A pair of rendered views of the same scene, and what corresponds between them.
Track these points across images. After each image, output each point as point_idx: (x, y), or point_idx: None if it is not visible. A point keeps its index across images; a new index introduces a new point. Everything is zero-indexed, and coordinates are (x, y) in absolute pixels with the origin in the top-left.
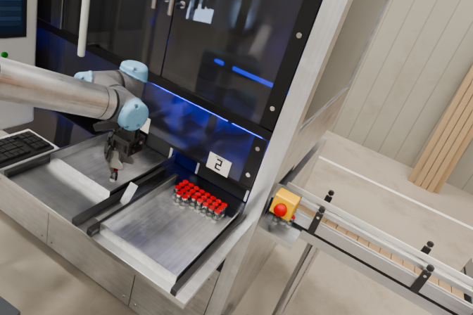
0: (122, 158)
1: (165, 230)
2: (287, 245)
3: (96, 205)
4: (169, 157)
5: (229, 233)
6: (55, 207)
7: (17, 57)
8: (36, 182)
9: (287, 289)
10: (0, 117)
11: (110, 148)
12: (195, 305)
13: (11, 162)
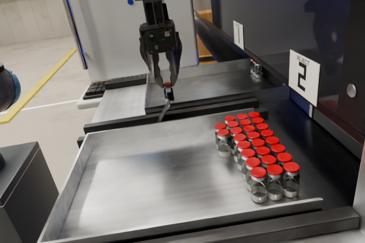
0: (173, 69)
1: (157, 174)
2: None
3: (119, 119)
4: (273, 87)
5: (252, 234)
6: (98, 115)
7: None
8: (117, 95)
9: None
10: (165, 58)
11: (142, 47)
12: None
13: None
